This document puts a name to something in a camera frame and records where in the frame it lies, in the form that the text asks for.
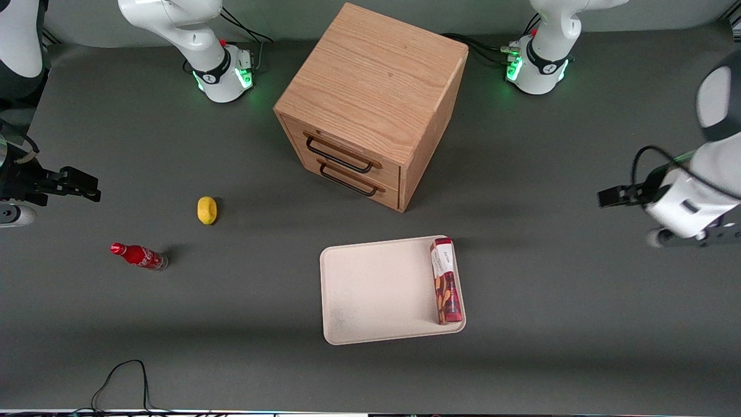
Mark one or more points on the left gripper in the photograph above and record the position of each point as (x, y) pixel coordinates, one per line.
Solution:
(641, 190)

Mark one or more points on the red cola bottle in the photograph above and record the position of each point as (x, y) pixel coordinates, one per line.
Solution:
(139, 255)

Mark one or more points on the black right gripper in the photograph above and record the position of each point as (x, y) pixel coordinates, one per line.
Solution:
(20, 184)

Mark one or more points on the red cookie box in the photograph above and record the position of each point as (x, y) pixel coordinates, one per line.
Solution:
(447, 284)

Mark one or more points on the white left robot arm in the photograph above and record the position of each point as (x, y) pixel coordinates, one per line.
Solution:
(544, 75)

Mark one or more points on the wooden drawer front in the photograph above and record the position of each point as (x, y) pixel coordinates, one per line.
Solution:
(388, 174)
(389, 196)

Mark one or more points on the yellow lemon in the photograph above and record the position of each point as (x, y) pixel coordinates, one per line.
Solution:
(206, 210)

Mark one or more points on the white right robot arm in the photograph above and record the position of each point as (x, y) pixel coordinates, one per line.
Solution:
(202, 52)

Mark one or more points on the wooden drawer cabinet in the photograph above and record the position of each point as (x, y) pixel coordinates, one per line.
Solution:
(376, 75)

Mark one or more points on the pale rectangular tray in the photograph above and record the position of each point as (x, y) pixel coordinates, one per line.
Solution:
(376, 289)

